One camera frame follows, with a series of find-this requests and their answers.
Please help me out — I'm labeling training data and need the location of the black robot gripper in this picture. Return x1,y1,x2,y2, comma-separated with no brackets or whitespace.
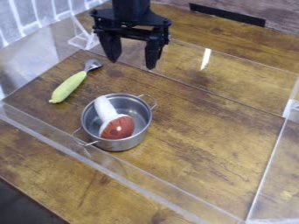
89,0,172,70

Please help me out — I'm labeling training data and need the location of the red and white plush mushroom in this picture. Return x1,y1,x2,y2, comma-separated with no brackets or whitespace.
93,95,135,139

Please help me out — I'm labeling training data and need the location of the silver metal pot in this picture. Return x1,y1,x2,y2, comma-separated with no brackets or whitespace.
73,94,155,151

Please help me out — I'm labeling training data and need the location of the black strip on table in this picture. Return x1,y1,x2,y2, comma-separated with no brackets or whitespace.
190,3,267,27

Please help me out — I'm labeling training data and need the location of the clear acrylic triangle bracket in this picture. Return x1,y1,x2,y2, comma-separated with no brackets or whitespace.
68,17,99,51

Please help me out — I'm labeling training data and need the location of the yellow handled metal tool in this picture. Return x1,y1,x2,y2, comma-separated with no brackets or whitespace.
49,59,103,104

